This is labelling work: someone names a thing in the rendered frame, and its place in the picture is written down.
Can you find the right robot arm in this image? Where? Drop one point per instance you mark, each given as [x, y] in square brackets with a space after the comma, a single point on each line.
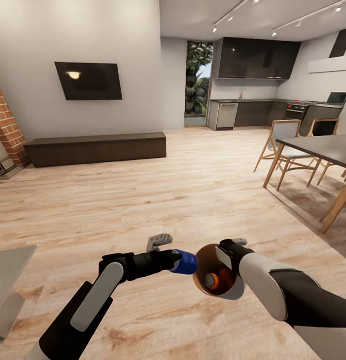
[291, 295]

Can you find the cabinet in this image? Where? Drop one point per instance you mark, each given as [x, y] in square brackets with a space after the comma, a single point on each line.
[277, 59]
[62, 151]
[237, 58]

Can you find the trash can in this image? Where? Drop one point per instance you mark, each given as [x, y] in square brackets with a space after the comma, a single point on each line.
[209, 262]

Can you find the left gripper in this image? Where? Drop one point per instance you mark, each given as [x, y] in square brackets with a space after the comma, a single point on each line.
[160, 260]

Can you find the range hood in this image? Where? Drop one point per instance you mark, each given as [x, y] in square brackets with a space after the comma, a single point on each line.
[336, 60]

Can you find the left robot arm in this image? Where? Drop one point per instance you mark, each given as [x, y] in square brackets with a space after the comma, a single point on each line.
[71, 331]

